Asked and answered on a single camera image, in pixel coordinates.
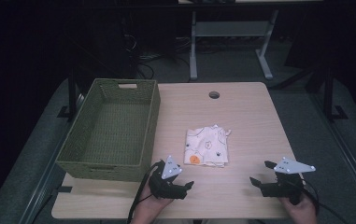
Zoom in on black metal stand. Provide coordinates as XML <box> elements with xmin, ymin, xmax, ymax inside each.
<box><xmin>57</xmin><ymin>74</ymin><xmax>80</xmax><ymax>121</ymax></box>
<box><xmin>321</xmin><ymin>66</ymin><xmax>349</xmax><ymax>123</ymax></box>

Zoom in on bundle of floor cables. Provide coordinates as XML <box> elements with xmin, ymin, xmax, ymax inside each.
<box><xmin>121</xmin><ymin>32</ymin><xmax>192</xmax><ymax>80</ymax></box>

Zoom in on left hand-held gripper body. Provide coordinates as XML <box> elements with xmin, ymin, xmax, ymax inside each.
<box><xmin>148</xmin><ymin>155</ymin><xmax>189</xmax><ymax>201</ymax></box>

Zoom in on grey metal desk frame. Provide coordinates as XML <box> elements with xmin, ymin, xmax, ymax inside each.
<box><xmin>189</xmin><ymin>8</ymin><xmax>280</xmax><ymax>82</ymax></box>

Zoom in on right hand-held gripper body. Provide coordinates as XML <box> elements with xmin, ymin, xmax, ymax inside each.
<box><xmin>261</xmin><ymin>156</ymin><xmax>317</xmax><ymax>206</ymax></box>

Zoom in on person's left hand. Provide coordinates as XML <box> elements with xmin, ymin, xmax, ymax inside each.
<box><xmin>131</xmin><ymin>182</ymin><xmax>174</xmax><ymax>224</ymax></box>

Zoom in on white patterned cloth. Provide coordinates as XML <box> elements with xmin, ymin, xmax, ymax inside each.
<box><xmin>183</xmin><ymin>124</ymin><xmax>232</xmax><ymax>169</ymax></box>

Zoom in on green woven basket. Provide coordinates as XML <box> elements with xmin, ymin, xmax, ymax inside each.
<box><xmin>55</xmin><ymin>77</ymin><xmax>162</xmax><ymax>183</ymax></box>

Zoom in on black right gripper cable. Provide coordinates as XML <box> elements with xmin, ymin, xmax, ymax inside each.
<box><xmin>302</xmin><ymin>178</ymin><xmax>351</xmax><ymax>224</ymax></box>

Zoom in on person's right hand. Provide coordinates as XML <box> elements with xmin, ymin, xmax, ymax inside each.
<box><xmin>278</xmin><ymin>191</ymin><xmax>319</xmax><ymax>224</ymax></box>

